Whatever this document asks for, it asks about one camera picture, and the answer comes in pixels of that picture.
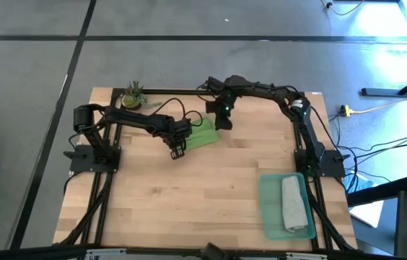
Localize teal plastic basket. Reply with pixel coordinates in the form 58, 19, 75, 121
258, 172, 317, 242

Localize black front crossbar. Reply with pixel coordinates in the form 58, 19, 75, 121
0, 244, 407, 260

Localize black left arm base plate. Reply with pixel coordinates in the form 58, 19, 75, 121
69, 143, 123, 173

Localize white paper sheet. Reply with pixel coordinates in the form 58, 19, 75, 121
349, 199, 385, 229

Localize black aluminium table frame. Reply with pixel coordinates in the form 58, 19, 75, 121
57, 86, 359, 254

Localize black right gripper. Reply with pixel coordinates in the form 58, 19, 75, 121
205, 74, 248, 113

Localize yellow extension cord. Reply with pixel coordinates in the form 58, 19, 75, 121
339, 88, 407, 117

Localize light grey microfiber towel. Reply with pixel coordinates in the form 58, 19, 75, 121
281, 175, 310, 234

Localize black desk foot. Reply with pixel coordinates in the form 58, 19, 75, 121
360, 66, 407, 98

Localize black desk crossbar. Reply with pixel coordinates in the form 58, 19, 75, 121
346, 175, 407, 208

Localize potted succulent plant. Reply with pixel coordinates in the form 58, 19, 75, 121
120, 80, 163, 112

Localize green microfiber towel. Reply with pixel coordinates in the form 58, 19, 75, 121
184, 117, 221, 152

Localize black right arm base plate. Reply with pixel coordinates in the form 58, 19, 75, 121
293, 147, 349, 178

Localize tan floor cable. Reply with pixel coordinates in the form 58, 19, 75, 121
320, 0, 366, 17

